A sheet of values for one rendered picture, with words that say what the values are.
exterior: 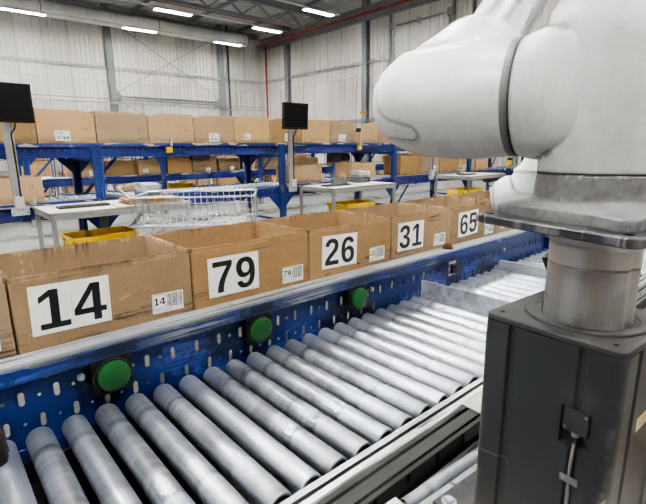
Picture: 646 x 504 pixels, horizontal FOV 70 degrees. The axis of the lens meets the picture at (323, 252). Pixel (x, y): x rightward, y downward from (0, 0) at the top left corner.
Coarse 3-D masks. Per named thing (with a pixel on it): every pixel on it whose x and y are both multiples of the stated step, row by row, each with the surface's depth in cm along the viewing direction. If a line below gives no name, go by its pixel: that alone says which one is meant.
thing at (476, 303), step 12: (432, 288) 169; (444, 288) 165; (456, 288) 162; (432, 300) 170; (444, 300) 166; (456, 300) 162; (468, 300) 159; (480, 300) 155; (492, 300) 152; (504, 300) 149; (480, 312) 156
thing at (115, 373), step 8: (112, 360) 102; (120, 360) 103; (104, 368) 100; (112, 368) 101; (120, 368) 102; (128, 368) 103; (104, 376) 100; (112, 376) 101; (120, 376) 102; (128, 376) 104; (104, 384) 100; (112, 384) 101; (120, 384) 103
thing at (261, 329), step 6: (258, 318) 126; (264, 318) 127; (252, 324) 125; (258, 324) 125; (264, 324) 127; (270, 324) 128; (252, 330) 125; (258, 330) 126; (264, 330) 127; (270, 330) 129; (252, 336) 125; (258, 336) 126; (264, 336) 127
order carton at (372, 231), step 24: (288, 216) 172; (312, 216) 180; (336, 216) 189; (360, 216) 179; (384, 216) 170; (312, 240) 144; (360, 240) 158; (384, 240) 167; (312, 264) 146; (360, 264) 161
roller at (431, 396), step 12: (312, 336) 137; (324, 348) 131; (336, 348) 129; (348, 360) 124; (360, 360) 122; (372, 372) 117; (384, 372) 115; (396, 372) 115; (396, 384) 111; (408, 384) 110; (420, 384) 109; (420, 396) 106; (432, 396) 104; (444, 396) 104
